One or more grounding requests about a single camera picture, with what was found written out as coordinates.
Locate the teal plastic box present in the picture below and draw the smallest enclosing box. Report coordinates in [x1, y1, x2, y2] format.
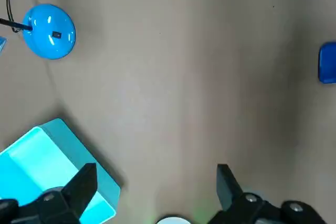
[0, 118, 122, 224]

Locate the small blue parts tray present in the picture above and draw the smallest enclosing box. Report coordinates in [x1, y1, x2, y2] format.
[318, 41, 336, 84]

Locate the black lamp cable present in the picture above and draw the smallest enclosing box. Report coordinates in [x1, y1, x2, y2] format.
[5, 0, 23, 33]

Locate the blue desk lamp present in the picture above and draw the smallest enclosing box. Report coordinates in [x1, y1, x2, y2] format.
[0, 4, 77, 60]

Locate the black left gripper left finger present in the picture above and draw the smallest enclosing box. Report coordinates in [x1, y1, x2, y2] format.
[0, 163, 98, 224]

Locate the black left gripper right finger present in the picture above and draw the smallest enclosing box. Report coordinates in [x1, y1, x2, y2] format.
[209, 164, 326, 224]

